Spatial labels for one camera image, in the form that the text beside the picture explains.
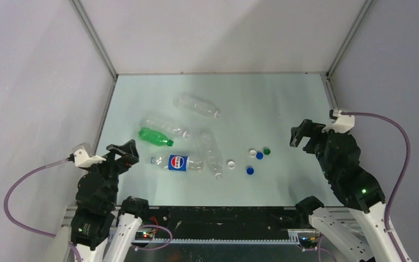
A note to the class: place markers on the white cap near centre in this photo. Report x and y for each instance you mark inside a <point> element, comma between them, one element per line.
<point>231,164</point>

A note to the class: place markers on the Pepsi label clear bottle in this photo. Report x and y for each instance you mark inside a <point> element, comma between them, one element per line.
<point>174,162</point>

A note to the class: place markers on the white cap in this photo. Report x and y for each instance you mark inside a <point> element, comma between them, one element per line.
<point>231,164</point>
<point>252,152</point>

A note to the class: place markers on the clear bottle centre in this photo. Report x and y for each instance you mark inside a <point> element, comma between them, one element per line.
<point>211,152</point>

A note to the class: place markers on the right circuit board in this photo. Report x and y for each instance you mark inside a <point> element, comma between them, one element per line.
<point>308,242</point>

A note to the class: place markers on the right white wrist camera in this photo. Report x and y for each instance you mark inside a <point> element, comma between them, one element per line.
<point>341,122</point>

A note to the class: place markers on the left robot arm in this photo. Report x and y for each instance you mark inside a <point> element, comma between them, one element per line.
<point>96,232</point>

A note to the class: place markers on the blue cap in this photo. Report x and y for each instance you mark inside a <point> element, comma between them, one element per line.
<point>250,170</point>
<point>259,155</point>

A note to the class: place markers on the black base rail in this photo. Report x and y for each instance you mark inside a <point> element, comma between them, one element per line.
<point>227,224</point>

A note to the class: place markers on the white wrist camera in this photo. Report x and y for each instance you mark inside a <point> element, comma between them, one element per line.
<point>84,157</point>
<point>341,122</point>

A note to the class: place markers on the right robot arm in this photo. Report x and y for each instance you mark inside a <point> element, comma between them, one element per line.
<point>359,191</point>

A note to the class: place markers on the clear bottle beside green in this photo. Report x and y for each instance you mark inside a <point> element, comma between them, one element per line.
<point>166,126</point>

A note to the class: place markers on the white cap right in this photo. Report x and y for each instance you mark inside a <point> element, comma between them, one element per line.
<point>252,152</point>

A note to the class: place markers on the green plastic bottle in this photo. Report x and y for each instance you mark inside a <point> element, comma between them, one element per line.
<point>154,137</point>

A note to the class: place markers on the left circuit board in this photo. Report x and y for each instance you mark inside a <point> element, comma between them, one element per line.
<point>144,236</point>

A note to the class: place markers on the clear bottle far back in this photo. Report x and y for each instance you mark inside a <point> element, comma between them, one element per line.
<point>196,105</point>

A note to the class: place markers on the circuit board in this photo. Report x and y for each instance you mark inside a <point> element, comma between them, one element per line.
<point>144,236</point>
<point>308,242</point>

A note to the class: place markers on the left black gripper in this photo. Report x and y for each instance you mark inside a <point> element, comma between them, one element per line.
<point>130,155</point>

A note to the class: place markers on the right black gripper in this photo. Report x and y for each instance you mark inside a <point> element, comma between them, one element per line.
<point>306,127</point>

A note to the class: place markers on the green cap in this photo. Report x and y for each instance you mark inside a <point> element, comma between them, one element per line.
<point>266,151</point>

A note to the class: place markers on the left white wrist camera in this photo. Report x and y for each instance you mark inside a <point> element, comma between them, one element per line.
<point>84,157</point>

